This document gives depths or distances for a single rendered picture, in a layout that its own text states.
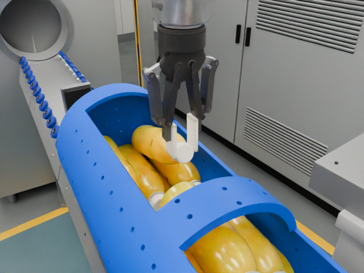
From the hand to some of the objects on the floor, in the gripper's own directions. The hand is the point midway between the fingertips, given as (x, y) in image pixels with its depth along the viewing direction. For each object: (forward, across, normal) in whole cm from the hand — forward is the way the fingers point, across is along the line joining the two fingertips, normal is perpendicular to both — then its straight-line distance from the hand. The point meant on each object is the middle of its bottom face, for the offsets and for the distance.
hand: (181, 136), depth 62 cm
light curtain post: (+120, -28, -81) cm, 147 cm away
